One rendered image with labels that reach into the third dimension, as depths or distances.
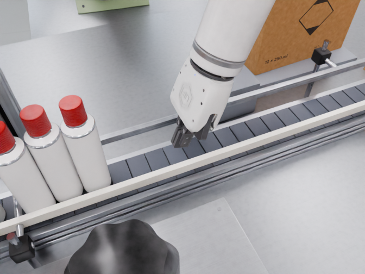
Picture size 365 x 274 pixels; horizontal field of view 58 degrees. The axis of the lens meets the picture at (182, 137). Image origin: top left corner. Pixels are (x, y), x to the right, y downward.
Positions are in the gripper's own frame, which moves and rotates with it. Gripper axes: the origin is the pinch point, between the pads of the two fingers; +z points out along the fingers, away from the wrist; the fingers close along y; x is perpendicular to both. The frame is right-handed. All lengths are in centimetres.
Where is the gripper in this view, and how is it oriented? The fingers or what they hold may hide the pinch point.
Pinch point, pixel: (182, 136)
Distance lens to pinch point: 61.0
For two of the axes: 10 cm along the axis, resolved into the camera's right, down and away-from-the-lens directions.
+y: 3.9, 6.9, -6.1
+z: -3.1, 7.3, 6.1
